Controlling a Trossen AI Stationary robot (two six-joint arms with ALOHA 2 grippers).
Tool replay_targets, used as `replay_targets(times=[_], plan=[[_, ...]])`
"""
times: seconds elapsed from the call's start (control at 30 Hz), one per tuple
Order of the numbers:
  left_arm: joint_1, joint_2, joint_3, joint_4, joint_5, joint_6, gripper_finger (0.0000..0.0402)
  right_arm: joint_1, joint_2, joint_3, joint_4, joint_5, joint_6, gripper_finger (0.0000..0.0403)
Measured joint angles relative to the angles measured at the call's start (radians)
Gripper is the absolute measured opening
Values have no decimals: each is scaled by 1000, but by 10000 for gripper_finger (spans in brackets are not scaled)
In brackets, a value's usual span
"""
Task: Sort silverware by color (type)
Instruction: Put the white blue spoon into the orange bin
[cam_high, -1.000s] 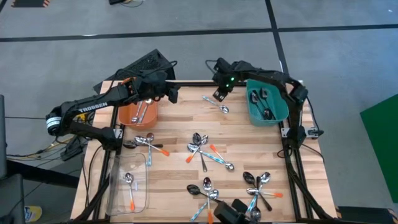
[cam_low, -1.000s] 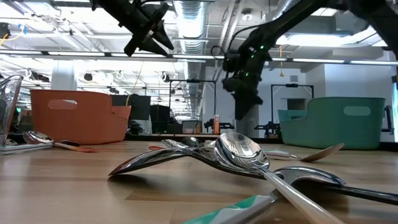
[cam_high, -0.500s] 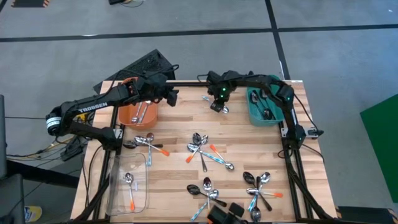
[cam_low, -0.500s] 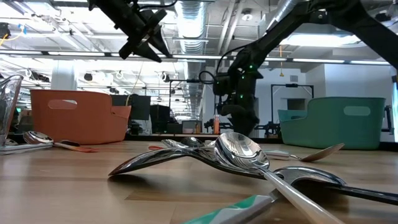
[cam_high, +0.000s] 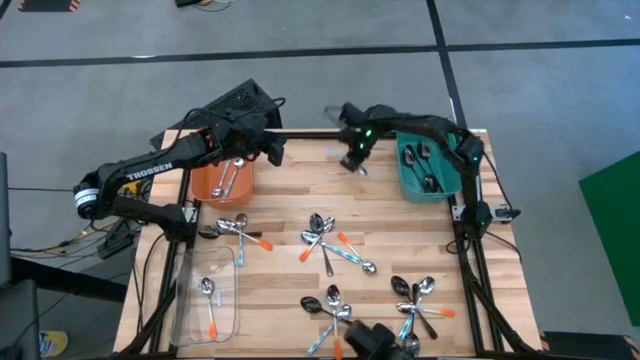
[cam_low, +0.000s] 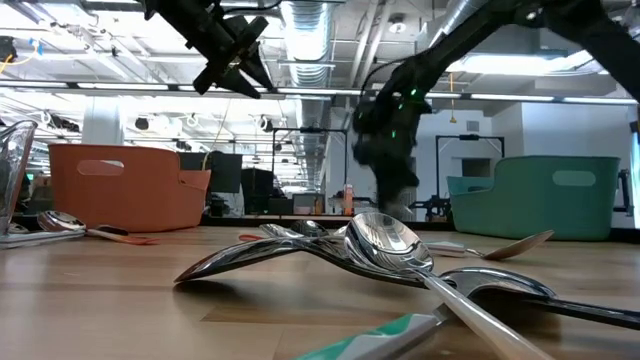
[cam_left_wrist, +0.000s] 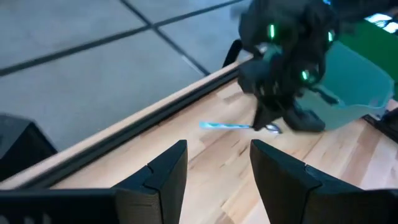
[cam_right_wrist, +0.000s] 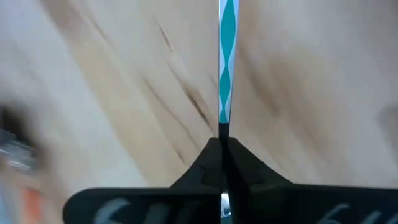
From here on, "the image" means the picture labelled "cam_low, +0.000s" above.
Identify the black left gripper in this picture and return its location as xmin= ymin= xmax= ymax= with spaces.
xmin=142 ymin=0 xmax=275 ymax=100

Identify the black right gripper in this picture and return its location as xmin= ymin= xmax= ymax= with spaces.
xmin=352 ymin=112 xmax=424 ymax=221

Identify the teal-handled silver spoon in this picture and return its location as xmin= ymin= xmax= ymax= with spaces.
xmin=294 ymin=267 xmax=557 ymax=360
xmin=0 ymin=230 xmax=87 ymax=250
xmin=426 ymin=229 xmax=556 ymax=262

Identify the black metal spoon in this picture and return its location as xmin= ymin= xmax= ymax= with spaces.
xmin=94 ymin=224 xmax=130 ymax=237

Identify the black cabinet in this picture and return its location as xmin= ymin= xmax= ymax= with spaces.
xmin=241 ymin=167 xmax=275 ymax=216
xmin=207 ymin=152 xmax=245 ymax=217

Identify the long LED light bar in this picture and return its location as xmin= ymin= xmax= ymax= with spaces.
xmin=0 ymin=79 xmax=640 ymax=106

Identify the teal plastic bin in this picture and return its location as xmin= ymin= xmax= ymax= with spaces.
xmin=446 ymin=155 xmax=621 ymax=242

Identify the white pillar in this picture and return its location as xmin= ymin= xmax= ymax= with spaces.
xmin=82 ymin=97 xmax=125 ymax=148

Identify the orange plastic bin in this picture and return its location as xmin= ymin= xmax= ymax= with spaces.
xmin=48 ymin=143 xmax=212 ymax=233

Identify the pile of silver cutlery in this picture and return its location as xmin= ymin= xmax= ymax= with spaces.
xmin=173 ymin=237 xmax=640 ymax=331

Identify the black equipment stand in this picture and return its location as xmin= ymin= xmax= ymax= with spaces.
xmin=619 ymin=168 xmax=632 ymax=214

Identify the clear glass dish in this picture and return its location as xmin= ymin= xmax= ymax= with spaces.
xmin=0 ymin=119 xmax=39 ymax=239

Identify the silver ceiling duct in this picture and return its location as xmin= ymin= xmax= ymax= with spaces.
xmin=277 ymin=0 xmax=336 ymax=194
xmin=429 ymin=0 xmax=496 ymax=36

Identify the black metal frame stand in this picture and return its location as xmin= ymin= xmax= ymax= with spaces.
xmin=434 ymin=133 xmax=506 ymax=221
xmin=271 ymin=127 xmax=350 ymax=216

